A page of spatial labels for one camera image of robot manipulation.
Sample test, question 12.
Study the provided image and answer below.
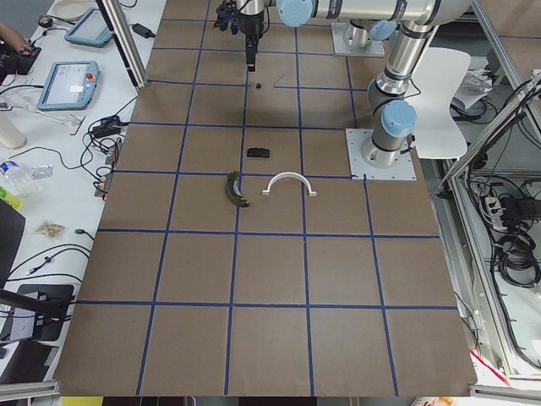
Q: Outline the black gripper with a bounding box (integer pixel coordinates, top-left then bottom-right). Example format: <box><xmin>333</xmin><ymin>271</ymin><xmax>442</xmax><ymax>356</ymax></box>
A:
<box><xmin>237</xmin><ymin>0</ymin><xmax>265</xmax><ymax>71</ymax></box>

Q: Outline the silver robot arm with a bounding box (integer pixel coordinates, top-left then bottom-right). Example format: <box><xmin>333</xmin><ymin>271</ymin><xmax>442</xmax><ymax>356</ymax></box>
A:
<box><xmin>271</xmin><ymin>0</ymin><xmax>472</xmax><ymax>169</ymax></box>

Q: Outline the black brake pad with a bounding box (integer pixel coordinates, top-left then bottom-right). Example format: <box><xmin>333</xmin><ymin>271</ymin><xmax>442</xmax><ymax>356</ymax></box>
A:
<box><xmin>246</xmin><ymin>147</ymin><xmax>271</xmax><ymax>159</ymax></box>

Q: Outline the black power adapter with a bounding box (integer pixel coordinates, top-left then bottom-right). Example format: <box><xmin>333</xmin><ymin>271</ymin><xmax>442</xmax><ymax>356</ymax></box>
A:
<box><xmin>131</xmin><ymin>23</ymin><xmax>156</xmax><ymax>39</ymax></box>

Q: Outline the olive brake shoe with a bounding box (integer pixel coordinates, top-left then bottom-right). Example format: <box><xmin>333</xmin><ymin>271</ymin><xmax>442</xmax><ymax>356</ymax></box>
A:
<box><xmin>225</xmin><ymin>171</ymin><xmax>250</xmax><ymax>208</ymax></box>

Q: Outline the blue teach pendant far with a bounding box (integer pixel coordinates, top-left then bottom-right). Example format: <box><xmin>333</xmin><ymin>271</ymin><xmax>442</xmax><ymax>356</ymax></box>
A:
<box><xmin>64</xmin><ymin>8</ymin><xmax>112</xmax><ymax>47</ymax></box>

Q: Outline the blue teach pendant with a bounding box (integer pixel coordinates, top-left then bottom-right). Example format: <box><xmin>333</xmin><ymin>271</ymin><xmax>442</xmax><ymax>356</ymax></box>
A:
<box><xmin>64</xmin><ymin>8</ymin><xmax>112</xmax><ymax>47</ymax></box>
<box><xmin>37</xmin><ymin>61</ymin><xmax>100</xmax><ymax>111</ymax></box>

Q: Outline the beige plate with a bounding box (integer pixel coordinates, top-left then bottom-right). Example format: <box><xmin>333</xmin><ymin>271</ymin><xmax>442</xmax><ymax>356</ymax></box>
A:
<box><xmin>50</xmin><ymin>0</ymin><xmax>95</xmax><ymax>22</ymax></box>

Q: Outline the blue teach pendant near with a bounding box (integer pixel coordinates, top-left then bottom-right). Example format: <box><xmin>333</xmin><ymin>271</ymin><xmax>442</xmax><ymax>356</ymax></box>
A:
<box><xmin>37</xmin><ymin>61</ymin><xmax>100</xmax><ymax>111</ymax></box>

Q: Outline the white chair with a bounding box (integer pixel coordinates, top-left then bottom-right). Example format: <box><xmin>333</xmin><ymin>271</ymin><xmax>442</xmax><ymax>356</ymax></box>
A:
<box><xmin>408</xmin><ymin>47</ymin><xmax>471</xmax><ymax>160</ymax></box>

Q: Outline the plastic water bottle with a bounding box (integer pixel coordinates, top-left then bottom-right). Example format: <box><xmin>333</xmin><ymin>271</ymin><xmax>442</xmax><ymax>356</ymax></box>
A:
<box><xmin>1</xmin><ymin>160</ymin><xmax>42</xmax><ymax>197</ymax></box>

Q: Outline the bag of small parts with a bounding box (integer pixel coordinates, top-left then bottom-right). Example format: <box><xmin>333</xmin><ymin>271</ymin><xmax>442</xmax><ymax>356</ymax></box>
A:
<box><xmin>35</xmin><ymin>220</ymin><xmax>68</xmax><ymax>239</ymax></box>

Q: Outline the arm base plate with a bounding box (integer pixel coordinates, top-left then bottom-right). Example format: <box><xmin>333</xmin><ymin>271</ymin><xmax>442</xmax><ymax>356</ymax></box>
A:
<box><xmin>346</xmin><ymin>129</ymin><xmax>417</xmax><ymax>181</ymax></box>
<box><xmin>331</xmin><ymin>20</ymin><xmax>385</xmax><ymax>58</ymax></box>

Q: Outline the aluminium frame post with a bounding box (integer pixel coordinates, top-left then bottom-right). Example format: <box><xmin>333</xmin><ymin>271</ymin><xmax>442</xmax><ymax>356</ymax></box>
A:
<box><xmin>96</xmin><ymin>0</ymin><xmax>148</xmax><ymax>89</ymax></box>

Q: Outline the white curved plastic bracket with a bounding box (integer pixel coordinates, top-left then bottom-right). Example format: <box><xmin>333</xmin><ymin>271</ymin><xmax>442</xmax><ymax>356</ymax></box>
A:
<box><xmin>261</xmin><ymin>171</ymin><xmax>318</xmax><ymax>197</ymax></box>

